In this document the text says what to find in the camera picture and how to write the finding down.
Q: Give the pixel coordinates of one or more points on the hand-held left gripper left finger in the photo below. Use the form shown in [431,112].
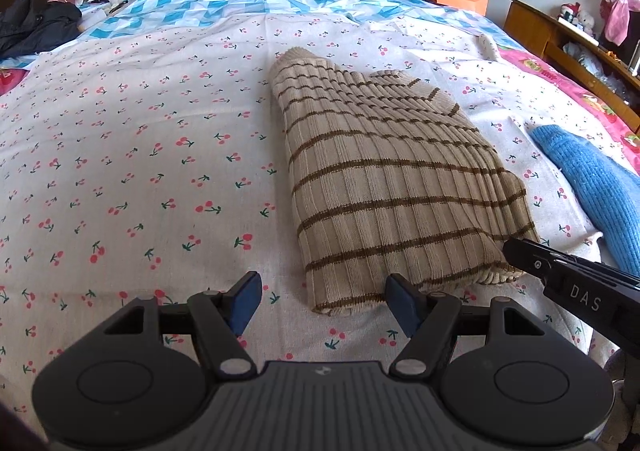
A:
[245,303]

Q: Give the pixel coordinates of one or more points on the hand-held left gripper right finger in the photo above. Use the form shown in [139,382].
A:
[404,305]

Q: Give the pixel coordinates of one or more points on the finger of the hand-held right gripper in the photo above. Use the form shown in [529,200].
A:
[525,256]

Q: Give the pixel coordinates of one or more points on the blue knit sweater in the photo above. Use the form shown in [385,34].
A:
[595,181]

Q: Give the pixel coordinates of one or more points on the beige brown-striped knit sweater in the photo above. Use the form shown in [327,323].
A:
[390,181]

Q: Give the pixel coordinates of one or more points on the pink fruit-print blanket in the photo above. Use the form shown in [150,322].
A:
[575,91]

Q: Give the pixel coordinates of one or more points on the white cherry-print bed sheet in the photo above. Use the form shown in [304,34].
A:
[150,141]

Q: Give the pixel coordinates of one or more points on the wooden shelf unit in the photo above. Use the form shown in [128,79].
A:
[540,26]

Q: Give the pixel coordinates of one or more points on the stuffed toy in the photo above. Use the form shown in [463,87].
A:
[580,18]

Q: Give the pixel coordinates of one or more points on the pink hanging cloth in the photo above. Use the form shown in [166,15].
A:
[617,18]

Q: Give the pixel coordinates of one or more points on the blue white checkered quilt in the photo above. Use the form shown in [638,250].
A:
[250,1]

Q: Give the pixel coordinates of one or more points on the black and white small item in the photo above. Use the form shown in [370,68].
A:
[107,0]

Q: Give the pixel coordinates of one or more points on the dark navy jacket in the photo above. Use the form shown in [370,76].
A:
[35,26]

